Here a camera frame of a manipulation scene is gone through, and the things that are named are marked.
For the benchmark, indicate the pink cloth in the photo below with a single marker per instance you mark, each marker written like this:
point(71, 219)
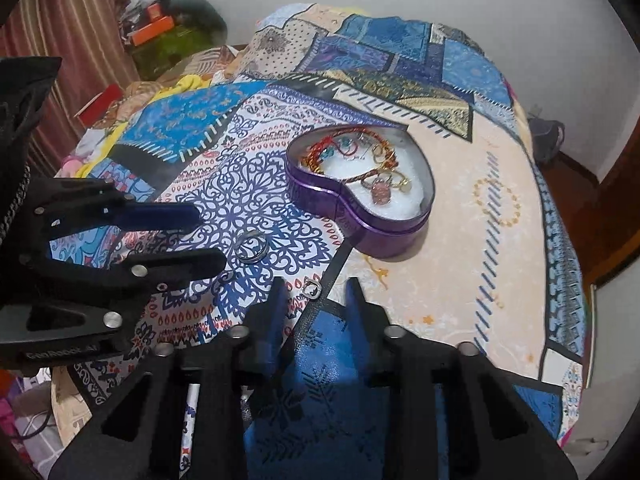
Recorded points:
point(74, 164)

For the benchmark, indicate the green bag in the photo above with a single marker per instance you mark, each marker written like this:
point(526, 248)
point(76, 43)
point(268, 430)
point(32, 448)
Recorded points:
point(170, 55)

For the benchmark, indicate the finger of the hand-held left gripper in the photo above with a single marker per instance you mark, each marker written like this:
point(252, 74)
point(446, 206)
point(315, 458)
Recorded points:
point(160, 216)
point(175, 265)

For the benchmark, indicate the pink stone pendant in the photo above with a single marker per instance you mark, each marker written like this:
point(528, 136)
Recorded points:
point(380, 189)

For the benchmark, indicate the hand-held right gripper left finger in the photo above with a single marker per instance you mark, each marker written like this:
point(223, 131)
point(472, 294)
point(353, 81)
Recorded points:
point(276, 322)

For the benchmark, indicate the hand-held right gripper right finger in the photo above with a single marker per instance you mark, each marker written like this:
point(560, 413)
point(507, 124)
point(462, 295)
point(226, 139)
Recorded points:
point(361, 322)

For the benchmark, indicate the patchwork printed blanket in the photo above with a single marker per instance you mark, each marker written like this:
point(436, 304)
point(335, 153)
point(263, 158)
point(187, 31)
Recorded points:
point(475, 270)

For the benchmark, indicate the purple heart-shaped tin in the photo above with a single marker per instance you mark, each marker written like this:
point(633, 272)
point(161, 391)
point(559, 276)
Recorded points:
point(365, 225)

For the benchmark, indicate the brown striped curtain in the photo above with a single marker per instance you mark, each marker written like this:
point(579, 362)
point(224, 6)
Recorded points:
point(65, 15)

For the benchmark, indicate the orange box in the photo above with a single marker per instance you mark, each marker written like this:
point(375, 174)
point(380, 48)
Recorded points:
point(152, 30)

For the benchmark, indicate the red box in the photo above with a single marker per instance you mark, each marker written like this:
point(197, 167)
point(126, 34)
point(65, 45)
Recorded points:
point(100, 102)

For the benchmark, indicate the dark bag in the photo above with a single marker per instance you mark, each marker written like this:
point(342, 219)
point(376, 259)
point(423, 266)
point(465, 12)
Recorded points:
point(547, 137)

